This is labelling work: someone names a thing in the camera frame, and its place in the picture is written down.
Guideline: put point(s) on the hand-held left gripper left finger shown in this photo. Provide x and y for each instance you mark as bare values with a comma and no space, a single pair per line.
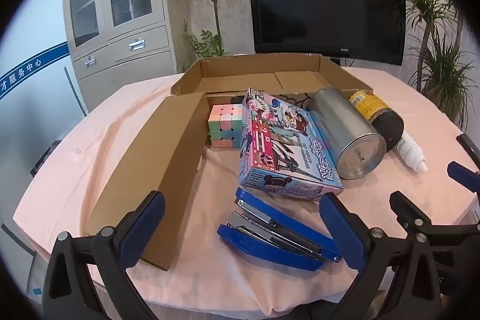
144,226

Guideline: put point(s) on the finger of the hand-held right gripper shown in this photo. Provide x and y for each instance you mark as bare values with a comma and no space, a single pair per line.
465,175
408,211

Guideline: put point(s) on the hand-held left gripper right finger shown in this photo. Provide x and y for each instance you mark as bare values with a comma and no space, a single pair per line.
341,230

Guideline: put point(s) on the brown cardboard box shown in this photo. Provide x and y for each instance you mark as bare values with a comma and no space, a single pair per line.
150,173

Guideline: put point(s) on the blue stapler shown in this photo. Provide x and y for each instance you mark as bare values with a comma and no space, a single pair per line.
262,252

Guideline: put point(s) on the colourful cartoon game box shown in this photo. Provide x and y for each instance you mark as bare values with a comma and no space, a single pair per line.
285,147

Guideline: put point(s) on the silver metal tin can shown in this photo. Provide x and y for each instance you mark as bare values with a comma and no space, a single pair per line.
345,128

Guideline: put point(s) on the yellow label bottle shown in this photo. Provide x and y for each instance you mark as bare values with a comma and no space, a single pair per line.
371,106

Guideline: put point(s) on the black chair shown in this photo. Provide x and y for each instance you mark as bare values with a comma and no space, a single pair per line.
470,147
47,158

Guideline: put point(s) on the spiky green potted plant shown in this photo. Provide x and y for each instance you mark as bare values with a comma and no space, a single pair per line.
446,80

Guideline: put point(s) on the pastel puzzle cube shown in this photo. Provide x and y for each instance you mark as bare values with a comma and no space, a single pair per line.
225,125

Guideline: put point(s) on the grey metal cabinet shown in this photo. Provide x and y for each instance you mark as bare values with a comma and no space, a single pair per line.
123,54

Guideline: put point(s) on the black flat television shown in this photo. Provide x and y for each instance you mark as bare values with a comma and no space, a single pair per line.
322,5

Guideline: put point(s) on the blue wall banner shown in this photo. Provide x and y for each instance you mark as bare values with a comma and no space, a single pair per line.
33,69

